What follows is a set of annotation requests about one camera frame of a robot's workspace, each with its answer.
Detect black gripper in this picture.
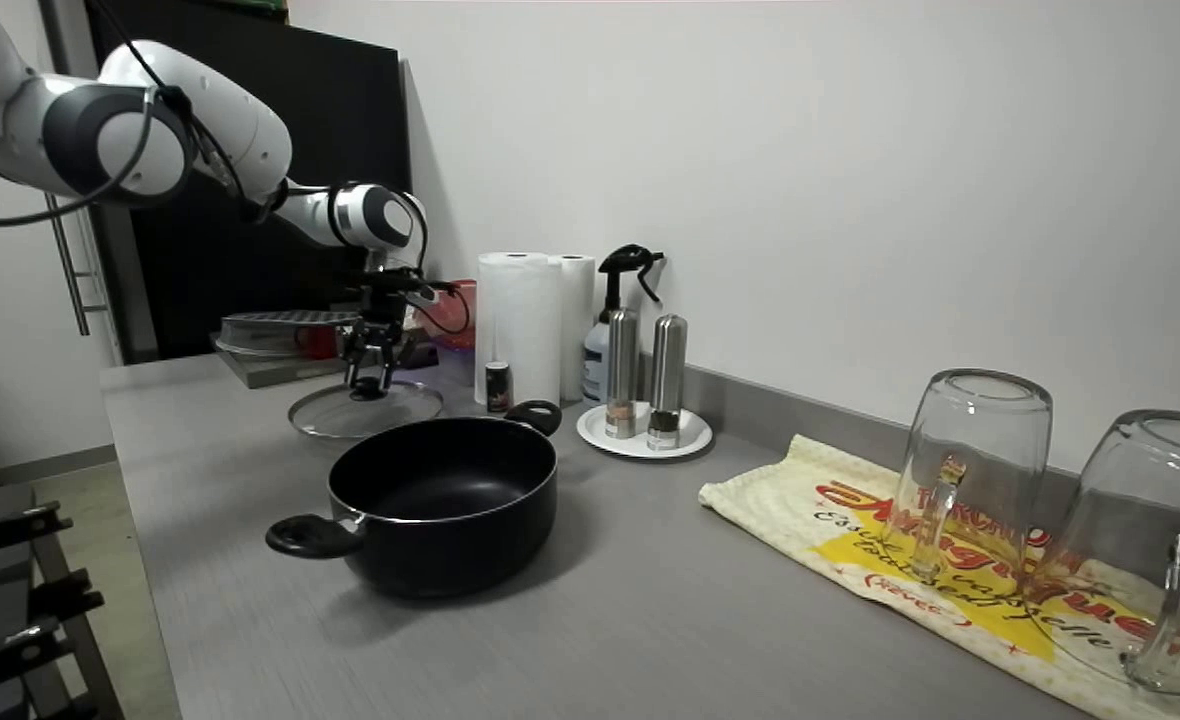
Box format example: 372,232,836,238
345,267,431,393

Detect glass lid with black knob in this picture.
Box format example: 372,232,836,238
286,371,444,442

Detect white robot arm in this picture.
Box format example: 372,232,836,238
0,23,426,396

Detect black cooking pot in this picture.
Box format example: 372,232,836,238
264,399,563,602

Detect pink plastic bowl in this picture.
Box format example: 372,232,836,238
413,281,474,359

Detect round tray with red item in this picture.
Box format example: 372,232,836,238
211,309,348,359

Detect small dark bottle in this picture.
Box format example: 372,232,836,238
484,359,513,411

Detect white paper towel roll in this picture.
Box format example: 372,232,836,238
474,253,558,403
558,256,596,399

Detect spray bottle with black trigger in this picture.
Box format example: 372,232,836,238
581,245,663,399

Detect white round saucer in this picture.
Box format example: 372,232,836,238
577,403,716,464

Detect steel salt grinder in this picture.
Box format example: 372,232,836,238
603,309,638,442

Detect steel pepper grinder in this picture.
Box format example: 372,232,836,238
647,315,689,449

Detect black stove grate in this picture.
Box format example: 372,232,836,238
0,497,118,720

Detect upturned drinking glass left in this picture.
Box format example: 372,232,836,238
886,367,1050,575

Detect upturned drinking glass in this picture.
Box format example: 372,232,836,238
1041,408,1180,697
886,367,1050,575

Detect upturned drinking glass right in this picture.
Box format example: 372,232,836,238
1041,408,1180,697

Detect yellow printed dish towel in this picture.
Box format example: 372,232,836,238
699,437,1180,720

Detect metal door handle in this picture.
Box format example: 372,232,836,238
42,197,112,335

